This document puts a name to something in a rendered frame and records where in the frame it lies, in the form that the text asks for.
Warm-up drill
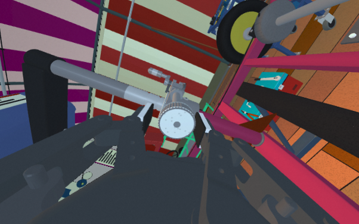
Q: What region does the brown triangular plate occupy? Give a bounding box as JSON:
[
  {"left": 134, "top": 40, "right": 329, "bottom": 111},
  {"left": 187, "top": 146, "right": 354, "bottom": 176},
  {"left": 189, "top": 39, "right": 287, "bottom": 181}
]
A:
[{"left": 239, "top": 113, "right": 277, "bottom": 133}]

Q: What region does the grey seat pillar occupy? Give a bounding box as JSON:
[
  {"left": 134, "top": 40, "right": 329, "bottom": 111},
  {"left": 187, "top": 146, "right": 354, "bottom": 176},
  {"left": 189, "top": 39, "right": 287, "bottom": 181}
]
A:
[{"left": 49, "top": 60, "right": 167, "bottom": 111}]

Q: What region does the blue tool board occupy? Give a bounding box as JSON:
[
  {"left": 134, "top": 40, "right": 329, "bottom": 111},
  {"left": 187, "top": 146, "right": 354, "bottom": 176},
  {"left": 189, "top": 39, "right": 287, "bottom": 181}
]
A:
[{"left": 207, "top": 0, "right": 234, "bottom": 36}]

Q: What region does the dark green steel frame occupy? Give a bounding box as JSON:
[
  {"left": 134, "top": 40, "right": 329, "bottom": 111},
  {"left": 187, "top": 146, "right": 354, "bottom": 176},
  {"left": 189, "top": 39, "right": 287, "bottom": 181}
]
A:
[{"left": 83, "top": 0, "right": 231, "bottom": 120}]

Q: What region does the dark blue steel frame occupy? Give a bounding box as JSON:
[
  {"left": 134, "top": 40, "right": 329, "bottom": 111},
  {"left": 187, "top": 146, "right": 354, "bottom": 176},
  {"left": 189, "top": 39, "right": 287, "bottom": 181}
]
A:
[{"left": 267, "top": 120, "right": 322, "bottom": 159}]

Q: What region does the grey seat clamp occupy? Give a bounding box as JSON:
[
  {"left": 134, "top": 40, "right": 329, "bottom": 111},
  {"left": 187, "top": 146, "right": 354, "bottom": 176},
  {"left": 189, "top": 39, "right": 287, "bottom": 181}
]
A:
[{"left": 163, "top": 79, "right": 200, "bottom": 116}]

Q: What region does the green wire rack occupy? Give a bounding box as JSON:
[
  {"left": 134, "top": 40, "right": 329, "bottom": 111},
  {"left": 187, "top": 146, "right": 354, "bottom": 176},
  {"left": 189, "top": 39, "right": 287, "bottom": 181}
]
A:
[{"left": 178, "top": 101, "right": 215, "bottom": 158}]

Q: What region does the black flat panel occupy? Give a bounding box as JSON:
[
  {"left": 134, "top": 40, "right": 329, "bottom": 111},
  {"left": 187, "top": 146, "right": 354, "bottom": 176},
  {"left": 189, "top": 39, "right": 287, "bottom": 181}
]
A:
[{"left": 236, "top": 81, "right": 359, "bottom": 154}]

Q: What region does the magenta seat tube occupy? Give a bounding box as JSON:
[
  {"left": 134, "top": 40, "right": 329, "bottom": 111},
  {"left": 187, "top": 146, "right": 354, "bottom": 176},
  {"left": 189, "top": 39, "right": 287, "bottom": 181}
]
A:
[{"left": 199, "top": 111, "right": 265, "bottom": 147}]

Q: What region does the teal box with white tool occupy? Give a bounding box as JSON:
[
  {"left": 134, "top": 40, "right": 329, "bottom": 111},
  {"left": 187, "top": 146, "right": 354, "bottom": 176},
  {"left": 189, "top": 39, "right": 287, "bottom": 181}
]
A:
[{"left": 254, "top": 71, "right": 289, "bottom": 91}]

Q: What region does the thin grey pole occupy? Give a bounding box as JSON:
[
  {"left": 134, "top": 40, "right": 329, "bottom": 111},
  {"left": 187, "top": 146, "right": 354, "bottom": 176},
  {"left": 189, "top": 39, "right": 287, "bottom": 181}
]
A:
[{"left": 108, "top": 0, "right": 136, "bottom": 116}]

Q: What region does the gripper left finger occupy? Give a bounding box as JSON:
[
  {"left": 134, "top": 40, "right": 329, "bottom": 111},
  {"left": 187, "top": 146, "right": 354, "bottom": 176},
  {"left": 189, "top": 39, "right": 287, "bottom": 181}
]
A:
[{"left": 64, "top": 102, "right": 154, "bottom": 158}]

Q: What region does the blue wheeled stand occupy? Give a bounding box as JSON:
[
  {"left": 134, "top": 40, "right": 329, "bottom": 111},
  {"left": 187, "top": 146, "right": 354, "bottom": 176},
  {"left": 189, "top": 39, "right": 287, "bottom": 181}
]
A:
[{"left": 270, "top": 0, "right": 338, "bottom": 57}]

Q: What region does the grey round drum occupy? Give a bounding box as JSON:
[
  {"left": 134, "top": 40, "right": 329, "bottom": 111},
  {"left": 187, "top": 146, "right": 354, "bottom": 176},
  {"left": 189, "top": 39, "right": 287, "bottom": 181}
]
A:
[{"left": 253, "top": 0, "right": 299, "bottom": 45}]

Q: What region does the white printed sheet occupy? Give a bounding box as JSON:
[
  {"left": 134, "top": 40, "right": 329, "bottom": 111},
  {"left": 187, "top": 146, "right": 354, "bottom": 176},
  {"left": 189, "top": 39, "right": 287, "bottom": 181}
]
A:
[{"left": 58, "top": 136, "right": 119, "bottom": 203}]

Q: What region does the pink go-kart frame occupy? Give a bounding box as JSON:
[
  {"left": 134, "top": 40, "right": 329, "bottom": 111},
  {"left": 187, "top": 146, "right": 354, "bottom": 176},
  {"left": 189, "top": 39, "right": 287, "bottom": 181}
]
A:
[{"left": 186, "top": 38, "right": 359, "bottom": 224}]

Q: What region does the red flat box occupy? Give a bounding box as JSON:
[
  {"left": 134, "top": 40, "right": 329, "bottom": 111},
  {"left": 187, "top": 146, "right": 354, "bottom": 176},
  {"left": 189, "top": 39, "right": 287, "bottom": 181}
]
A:
[{"left": 277, "top": 74, "right": 304, "bottom": 98}]

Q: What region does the grey axle tube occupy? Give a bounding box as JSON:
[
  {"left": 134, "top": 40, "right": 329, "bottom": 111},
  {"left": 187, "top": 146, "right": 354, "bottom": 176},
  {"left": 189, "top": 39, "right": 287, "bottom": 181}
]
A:
[{"left": 276, "top": 0, "right": 352, "bottom": 26}]

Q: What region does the blue cabinet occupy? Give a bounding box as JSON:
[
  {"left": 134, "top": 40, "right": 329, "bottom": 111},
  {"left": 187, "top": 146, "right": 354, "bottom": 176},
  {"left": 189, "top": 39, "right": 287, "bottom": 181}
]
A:
[{"left": 0, "top": 92, "right": 77, "bottom": 159}]

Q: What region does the grey quick-release lever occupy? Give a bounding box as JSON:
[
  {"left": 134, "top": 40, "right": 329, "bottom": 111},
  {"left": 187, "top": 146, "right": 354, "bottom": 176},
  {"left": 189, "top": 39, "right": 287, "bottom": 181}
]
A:
[{"left": 147, "top": 67, "right": 172, "bottom": 85}]

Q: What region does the white knurled tension knob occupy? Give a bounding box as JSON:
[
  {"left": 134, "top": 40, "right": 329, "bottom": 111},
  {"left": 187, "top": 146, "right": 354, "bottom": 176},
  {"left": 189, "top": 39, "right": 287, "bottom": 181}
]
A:
[{"left": 157, "top": 102, "right": 196, "bottom": 140}]

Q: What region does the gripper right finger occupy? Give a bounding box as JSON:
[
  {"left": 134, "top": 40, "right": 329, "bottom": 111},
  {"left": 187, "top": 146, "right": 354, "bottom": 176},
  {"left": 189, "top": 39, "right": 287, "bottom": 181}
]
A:
[{"left": 194, "top": 111, "right": 271, "bottom": 197}]

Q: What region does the black wheel yellow hub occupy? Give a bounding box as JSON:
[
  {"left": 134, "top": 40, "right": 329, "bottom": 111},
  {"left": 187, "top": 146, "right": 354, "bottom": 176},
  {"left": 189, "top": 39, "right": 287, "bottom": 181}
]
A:
[{"left": 216, "top": 0, "right": 274, "bottom": 65}]

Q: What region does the red cream striped barrier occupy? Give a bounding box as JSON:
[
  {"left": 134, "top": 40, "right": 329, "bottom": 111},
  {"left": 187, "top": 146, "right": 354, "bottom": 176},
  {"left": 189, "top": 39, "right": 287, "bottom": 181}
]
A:
[{"left": 89, "top": 0, "right": 234, "bottom": 144}]

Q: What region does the black kart seat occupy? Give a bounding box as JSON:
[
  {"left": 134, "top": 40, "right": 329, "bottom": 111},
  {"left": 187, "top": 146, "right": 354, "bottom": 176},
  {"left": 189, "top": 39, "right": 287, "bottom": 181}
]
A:
[{"left": 22, "top": 49, "right": 70, "bottom": 144}]

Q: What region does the teal box with pliers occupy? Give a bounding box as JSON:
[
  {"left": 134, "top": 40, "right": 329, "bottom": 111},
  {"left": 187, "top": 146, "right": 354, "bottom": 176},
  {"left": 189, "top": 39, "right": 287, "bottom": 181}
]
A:
[{"left": 238, "top": 99, "right": 265, "bottom": 122}]

